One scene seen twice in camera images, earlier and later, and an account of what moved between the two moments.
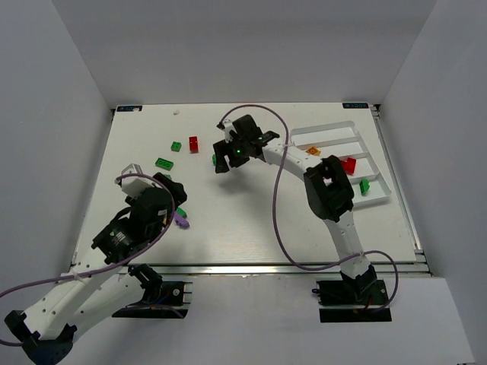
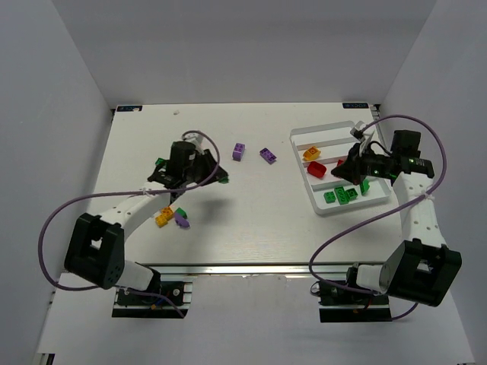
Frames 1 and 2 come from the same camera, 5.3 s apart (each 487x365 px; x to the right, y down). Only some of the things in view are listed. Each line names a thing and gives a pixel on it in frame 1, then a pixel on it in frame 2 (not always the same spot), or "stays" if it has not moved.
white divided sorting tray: x=342 y=139 stays
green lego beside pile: x=180 y=211 stays
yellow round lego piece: x=314 y=150 stays
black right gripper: x=225 y=153 → x=354 y=164
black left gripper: x=173 y=188 → x=208 y=167
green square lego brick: x=364 y=186 stays
